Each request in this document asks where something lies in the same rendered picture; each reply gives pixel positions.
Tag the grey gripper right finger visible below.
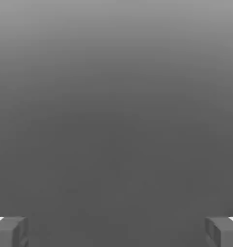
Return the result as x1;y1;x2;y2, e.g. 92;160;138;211
204;216;233;247

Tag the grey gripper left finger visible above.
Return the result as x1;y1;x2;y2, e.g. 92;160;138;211
0;216;29;247

